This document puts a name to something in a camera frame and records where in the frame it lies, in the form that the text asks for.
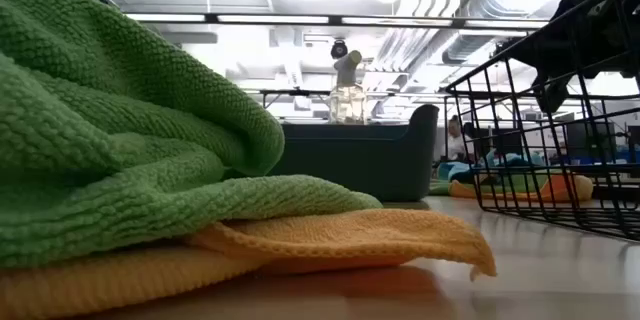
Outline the yellow-orange microfiber towel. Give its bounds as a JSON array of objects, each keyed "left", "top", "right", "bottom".
[{"left": 0, "top": 208, "right": 498, "bottom": 320}]

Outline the clear spray bottle grey nozzle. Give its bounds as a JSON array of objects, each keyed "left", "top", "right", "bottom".
[{"left": 328, "top": 49, "right": 369, "bottom": 125}]

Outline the black computer monitor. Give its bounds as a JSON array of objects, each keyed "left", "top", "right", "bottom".
[{"left": 564, "top": 119, "right": 617, "bottom": 155}]

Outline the white cloth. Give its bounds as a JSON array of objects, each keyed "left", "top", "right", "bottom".
[{"left": 446, "top": 114, "right": 476, "bottom": 164}]

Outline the orange microfiber towel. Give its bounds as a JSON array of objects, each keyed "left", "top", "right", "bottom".
[{"left": 448, "top": 173, "right": 595, "bottom": 204}]

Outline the light blue microfiber towel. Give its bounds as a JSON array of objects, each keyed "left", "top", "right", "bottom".
[{"left": 439, "top": 149, "right": 546, "bottom": 184}]

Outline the long ceiling light bar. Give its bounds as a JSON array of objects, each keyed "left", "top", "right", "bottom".
[{"left": 122, "top": 12, "right": 551, "bottom": 30}]

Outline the silver ventilation duct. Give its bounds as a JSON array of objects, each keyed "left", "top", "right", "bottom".
[{"left": 442, "top": 0, "right": 566, "bottom": 66}]

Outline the dark green plastic bin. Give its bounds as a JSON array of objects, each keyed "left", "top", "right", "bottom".
[{"left": 269, "top": 104, "right": 440, "bottom": 204}]

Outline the black wire basket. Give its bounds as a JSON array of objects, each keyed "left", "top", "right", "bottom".
[{"left": 444, "top": 0, "right": 640, "bottom": 242}]

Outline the black round ceiling camera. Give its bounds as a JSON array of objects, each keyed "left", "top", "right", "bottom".
[{"left": 329, "top": 38, "right": 350, "bottom": 60}]

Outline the green microfiber towel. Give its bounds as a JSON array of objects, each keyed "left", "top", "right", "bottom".
[
  {"left": 0, "top": 0, "right": 384, "bottom": 269},
  {"left": 428, "top": 174, "right": 551, "bottom": 196}
]

